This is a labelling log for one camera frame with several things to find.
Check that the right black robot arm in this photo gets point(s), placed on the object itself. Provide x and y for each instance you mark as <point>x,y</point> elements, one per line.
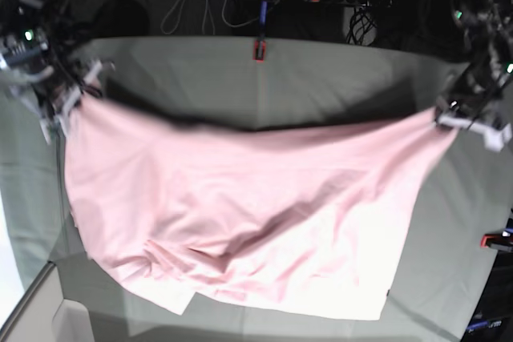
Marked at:
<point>40,65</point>

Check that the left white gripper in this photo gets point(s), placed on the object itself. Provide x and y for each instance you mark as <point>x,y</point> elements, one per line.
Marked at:
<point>489,121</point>

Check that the right red black clamp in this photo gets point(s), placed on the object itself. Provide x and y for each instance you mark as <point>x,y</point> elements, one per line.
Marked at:
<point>499,241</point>

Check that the red black clamp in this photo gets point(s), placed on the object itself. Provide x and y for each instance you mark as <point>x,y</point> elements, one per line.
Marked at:
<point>499,241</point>
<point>259,44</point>

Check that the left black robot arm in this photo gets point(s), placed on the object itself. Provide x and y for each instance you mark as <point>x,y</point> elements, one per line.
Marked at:
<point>472,101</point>

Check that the pink t-shirt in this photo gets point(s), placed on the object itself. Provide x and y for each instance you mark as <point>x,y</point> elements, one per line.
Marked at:
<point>307,221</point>

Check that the middle red black clamp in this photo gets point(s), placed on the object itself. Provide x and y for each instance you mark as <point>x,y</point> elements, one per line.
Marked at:
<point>259,44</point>

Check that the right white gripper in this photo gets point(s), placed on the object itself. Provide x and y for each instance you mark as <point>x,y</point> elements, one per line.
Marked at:
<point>55,105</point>

